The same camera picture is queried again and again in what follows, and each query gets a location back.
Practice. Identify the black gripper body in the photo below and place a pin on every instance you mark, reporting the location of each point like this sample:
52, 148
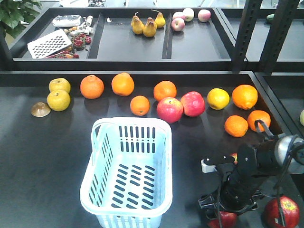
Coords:
239, 191

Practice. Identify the dark red apple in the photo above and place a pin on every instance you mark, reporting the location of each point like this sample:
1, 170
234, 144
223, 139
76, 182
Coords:
290, 210
234, 155
228, 220

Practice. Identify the dark red apple front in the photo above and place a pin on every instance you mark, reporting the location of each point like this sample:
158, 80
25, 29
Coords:
290, 210

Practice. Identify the light blue plastic basket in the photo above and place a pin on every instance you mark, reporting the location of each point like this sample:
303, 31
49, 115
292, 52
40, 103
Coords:
128, 180

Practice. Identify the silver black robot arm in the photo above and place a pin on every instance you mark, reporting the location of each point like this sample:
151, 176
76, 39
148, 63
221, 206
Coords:
277, 157

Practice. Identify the small orange front left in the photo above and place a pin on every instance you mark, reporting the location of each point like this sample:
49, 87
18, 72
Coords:
236, 126

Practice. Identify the yellow orange citrus fruit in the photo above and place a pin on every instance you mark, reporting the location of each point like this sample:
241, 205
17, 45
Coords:
218, 98

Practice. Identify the large orange near divider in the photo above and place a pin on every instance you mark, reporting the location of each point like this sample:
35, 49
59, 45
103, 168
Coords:
244, 96

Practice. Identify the pink red apple right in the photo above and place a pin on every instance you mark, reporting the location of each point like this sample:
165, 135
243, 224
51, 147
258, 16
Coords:
193, 104

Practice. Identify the pink red apple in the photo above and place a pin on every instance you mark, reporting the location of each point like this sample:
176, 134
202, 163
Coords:
170, 110
193, 104

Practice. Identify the pink red apple left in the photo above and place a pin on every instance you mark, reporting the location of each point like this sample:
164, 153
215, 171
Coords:
170, 110

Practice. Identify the large orange back left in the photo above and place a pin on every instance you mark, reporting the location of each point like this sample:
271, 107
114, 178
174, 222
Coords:
164, 89

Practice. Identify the small orange centre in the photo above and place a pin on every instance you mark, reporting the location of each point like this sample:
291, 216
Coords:
140, 105

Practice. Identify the pink apple cluster back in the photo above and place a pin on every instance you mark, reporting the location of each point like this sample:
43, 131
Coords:
187, 15

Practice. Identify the orange far left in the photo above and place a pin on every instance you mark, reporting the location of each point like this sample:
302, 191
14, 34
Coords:
91, 87

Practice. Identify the brown pear cluster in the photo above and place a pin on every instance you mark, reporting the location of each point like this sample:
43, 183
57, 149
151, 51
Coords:
148, 29

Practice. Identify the yellow pear apple front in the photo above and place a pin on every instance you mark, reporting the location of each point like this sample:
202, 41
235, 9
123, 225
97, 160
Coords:
58, 100

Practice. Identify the yellow pear apple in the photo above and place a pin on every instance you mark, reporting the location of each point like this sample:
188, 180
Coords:
58, 100
59, 84

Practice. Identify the yellow pear apple rear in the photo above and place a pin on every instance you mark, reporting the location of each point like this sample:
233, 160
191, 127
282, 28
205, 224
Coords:
59, 84

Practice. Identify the brown half shell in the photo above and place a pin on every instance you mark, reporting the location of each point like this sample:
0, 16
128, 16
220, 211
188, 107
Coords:
40, 109

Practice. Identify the red strawberries pile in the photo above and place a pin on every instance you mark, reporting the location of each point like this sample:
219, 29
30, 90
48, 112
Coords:
79, 43

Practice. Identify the white perforated grater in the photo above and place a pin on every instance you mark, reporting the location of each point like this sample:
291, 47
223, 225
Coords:
48, 44

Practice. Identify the green potted plant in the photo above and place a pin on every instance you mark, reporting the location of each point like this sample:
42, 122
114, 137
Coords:
14, 12

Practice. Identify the black metal upright post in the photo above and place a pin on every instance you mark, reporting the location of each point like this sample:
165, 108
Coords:
291, 57

